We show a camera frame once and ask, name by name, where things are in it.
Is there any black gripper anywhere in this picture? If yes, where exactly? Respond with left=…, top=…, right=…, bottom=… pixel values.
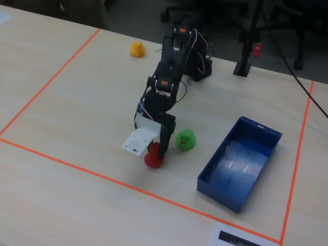
left=140, top=91, right=178, bottom=159

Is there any red rubber duck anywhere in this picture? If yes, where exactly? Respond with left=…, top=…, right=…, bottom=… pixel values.
left=143, top=142, right=165, bottom=170

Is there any green rubber duck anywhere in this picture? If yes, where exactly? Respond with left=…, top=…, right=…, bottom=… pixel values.
left=175, top=128, right=197, bottom=152

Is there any blue plastic box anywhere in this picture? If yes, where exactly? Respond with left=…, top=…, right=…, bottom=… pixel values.
left=196, top=115, right=283, bottom=215

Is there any yellow rubber duck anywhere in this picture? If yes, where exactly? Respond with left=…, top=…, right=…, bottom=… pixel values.
left=130, top=41, right=147, bottom=58

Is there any orange tape strip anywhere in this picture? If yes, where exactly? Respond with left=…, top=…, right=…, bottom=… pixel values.
left=279, top=80, right=315, bottom=245
left=0, top=137, right=282, bottom=244
left=0, top=28, right=101, bottom=136

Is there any black pole stand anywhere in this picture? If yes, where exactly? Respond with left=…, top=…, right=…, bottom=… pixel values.
left=233, top=0, right=265, bottom=77

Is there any white paper with black print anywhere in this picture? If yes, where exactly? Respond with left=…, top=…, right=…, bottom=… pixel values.
left=208, top=221, right=280, bottom=246

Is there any red clamp knob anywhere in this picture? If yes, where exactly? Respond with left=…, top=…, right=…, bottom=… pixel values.
left=252, top=42, right=263, bottom=58

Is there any black office chair base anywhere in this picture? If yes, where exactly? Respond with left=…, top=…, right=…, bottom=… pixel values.
left=160, top=0, right=248, bottom=24

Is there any black office chair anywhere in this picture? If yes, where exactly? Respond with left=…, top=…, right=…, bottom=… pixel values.
left=268, top=0, right=328, bottom=71

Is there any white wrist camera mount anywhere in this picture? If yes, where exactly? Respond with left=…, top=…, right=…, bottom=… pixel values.
left=120, top=112, right=162, bottom=156

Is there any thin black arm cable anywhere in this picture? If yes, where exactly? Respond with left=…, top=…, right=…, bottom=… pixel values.
left=175, top=80, right=188, bottom=104

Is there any thick black cable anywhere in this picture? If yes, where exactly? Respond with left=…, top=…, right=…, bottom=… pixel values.
left=260, top=0, right=328, bottom=116

